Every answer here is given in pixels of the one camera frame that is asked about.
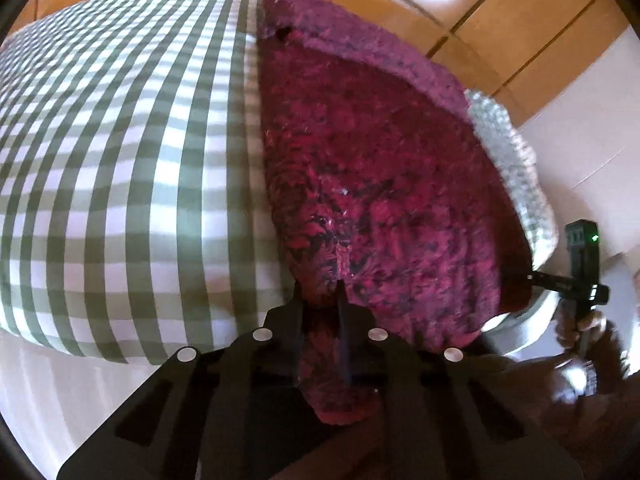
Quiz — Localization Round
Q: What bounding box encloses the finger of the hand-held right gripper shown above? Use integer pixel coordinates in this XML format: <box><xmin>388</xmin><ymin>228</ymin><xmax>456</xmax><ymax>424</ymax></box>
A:
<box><xmin>505</xmin><ymin>270</ymin><xmax>571</xmax><ymax>295</ymax></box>

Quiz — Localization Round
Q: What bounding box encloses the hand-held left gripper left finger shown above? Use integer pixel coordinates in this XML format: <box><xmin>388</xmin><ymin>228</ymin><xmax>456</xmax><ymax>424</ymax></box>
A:
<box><xmin>56</xmin><ymin>280</ymin><xmax>307</xmax><ymax>480</ymax></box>

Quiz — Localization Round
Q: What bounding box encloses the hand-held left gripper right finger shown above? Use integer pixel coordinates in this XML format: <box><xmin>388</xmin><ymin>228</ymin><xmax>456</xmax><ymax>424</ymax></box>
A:
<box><xmin>334</xmin><ymin>280</ymin><xmax>586</xmax><ymax>480</ymax></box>

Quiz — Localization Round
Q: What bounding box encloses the red patterned knit sweater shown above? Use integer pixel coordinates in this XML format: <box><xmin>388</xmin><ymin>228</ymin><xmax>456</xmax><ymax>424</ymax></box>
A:
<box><xmin>256</xmin><ymin>0</ymin><xmax>533</xmax><ymax>426</ymax></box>

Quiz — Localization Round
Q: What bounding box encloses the person's right hand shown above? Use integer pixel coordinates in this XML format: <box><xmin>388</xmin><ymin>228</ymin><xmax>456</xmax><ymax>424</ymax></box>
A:
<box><xmin>554</xmin><ymin>309</ymin><xmax>632</xmax><ymax>398</ymax></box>

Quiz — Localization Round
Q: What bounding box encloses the green checked bed cover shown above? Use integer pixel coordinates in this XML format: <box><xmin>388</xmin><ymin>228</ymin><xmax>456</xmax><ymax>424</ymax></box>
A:
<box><xmin>0</xmin><ymin>0</ymin><xmax>558</xmax><ymax>366</ymax></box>

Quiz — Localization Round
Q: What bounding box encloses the wooden wardrobe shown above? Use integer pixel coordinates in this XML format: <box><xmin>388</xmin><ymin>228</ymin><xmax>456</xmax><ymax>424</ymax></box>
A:
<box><xmin>10</xmin><ymin>0</ymin><xmax>633</xmax><ymax>128</ymax></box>

